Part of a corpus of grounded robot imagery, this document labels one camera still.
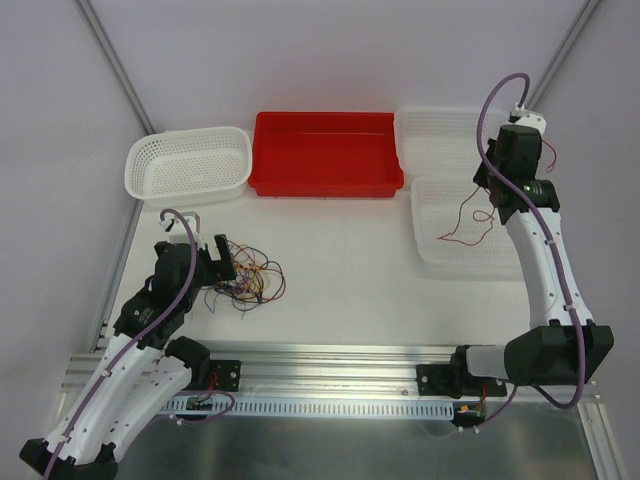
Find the white rectangular basket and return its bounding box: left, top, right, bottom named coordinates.
left=393, top=107, right=481, bottom=183
left=410, top=177, right=521, bottom=281

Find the aluminium mounting rail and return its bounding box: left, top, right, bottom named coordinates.
left=62, top=340, right=600, bottom=404

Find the white far rectangular basket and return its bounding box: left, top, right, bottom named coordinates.
left=393, top=107, right=481, bottom=183

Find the white slotted cable duct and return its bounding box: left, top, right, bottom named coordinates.
left=159, top=395, right=454, bottom=421

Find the red plastic bin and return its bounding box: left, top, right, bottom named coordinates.
left=249, top=112, right=405, bottom=198

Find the red wire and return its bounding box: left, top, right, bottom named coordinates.
left=437, top=133, right=561, bottom=249

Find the right aluminium frame post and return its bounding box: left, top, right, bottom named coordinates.
left=509, top=0, right=604, bottom=120

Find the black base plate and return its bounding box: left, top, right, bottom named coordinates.
left=415, top=364, right=507, bottom=399
left=186, top=359, right=242, bottom=392

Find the multicolour wire bundle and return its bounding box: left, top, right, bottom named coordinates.
left=202, top=239, right=287, bottom=315

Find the white near rectangular basket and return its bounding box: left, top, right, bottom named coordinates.
left=410, top=177, right=521, bottom=281

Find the aluminium frame post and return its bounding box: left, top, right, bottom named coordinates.
left=72, top=0, right=157, bottom=135
left=509, top=0, right=604, bottom=120

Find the white oval perforated basket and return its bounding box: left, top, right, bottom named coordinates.
left=124, top=126, right=253, bottom=208

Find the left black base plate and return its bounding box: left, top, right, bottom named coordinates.
left=186, top=359, right=242, bottom=392

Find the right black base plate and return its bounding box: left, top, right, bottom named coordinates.
left=415, top=364, right=507, bottom=399

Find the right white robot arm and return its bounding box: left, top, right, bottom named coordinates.
left=448, top=123, right=614, bottom=395

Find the left aluminium frame post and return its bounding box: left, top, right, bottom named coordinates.
left=72, top=0, right=157, bottom=135

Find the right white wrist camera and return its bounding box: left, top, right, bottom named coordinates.
left=509, top=105, right=547, bottom=136

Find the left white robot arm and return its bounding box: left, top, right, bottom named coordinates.
left=19, top=234, right=236, bottom=479

